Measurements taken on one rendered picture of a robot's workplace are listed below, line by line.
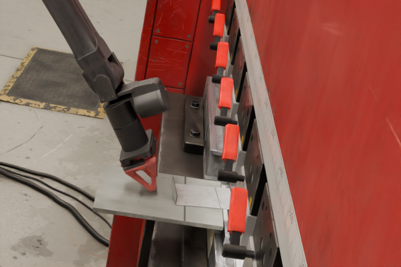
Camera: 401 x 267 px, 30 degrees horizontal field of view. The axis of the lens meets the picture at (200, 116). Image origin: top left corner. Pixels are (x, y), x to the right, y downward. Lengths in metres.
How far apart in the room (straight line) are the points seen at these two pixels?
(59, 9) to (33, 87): 2.97
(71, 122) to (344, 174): 3.49
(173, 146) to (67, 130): 1.98
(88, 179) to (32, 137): 0.46
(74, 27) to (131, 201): 0.37
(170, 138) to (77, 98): 2.28
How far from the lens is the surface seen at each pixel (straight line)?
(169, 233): 1.69
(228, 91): 1.36
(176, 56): 2.36
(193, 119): 2.16
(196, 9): 2.31
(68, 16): 1.46
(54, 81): 4.52
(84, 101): 4.31
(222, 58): 1.54
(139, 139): 1.51
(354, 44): 0.69
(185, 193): 1.60
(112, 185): 1.58
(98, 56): 1.45
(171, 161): 1.98
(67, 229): 3.21
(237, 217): 1.00
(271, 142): 1.00
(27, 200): 3.37
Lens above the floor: 1.81
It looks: 24 degrees down
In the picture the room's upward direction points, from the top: 11 degrees clockwise
